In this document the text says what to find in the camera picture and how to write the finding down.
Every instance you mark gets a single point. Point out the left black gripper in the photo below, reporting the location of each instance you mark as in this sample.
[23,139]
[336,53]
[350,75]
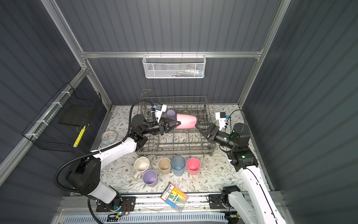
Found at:
[169,121]

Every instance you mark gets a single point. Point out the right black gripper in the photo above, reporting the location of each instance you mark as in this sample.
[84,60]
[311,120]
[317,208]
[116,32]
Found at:
[212,131]

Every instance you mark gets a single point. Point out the lilac cup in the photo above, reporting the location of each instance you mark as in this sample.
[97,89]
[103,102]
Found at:
[171,114]

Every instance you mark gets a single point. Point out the pink cup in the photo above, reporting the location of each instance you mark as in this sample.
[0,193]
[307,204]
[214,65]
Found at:
[193,166]
[187,121]

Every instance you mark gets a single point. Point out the green translucent cup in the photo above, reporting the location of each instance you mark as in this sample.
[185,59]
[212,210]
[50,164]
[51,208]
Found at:
[186,112]

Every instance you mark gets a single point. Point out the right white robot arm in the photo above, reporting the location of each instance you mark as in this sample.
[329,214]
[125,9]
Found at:
[261,209]

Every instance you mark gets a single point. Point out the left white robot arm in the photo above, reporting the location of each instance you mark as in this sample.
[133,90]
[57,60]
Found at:
[84,173]

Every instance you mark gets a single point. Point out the blue translucent cup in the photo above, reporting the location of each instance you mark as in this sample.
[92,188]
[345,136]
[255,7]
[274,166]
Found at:
[178,164]

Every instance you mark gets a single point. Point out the beige cup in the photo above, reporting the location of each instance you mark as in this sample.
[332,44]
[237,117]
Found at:
[164,165]

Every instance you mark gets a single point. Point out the floral table mat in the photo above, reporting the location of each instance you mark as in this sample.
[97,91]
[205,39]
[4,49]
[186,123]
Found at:
[215,171]

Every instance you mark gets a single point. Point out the white ceramic mug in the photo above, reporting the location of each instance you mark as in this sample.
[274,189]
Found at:
[141,165]

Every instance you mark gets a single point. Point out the purple cup front row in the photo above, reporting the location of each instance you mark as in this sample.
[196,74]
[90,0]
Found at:
[150,178]

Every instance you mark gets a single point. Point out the highlighter marker pack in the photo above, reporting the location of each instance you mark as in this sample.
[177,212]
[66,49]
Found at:
[174,197]

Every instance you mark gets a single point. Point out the yellow marker pen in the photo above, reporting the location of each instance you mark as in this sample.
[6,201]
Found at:
[79,137]

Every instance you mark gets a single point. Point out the grey wire dish rack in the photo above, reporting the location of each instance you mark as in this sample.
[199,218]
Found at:
[179,141]

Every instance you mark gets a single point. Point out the pens in wall basket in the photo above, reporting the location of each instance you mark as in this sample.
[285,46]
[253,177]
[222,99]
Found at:
[186,73]

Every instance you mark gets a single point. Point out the white wire wall basket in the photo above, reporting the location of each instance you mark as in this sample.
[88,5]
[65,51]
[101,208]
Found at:
[157,67]

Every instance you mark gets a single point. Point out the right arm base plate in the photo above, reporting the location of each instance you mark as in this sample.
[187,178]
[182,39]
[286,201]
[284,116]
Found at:
[216,202]

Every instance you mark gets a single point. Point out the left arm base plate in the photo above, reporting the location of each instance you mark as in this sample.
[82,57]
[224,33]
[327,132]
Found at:
[123,203]

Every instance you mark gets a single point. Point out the black wire side basket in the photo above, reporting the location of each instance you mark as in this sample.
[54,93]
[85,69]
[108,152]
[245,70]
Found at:
[58,127]

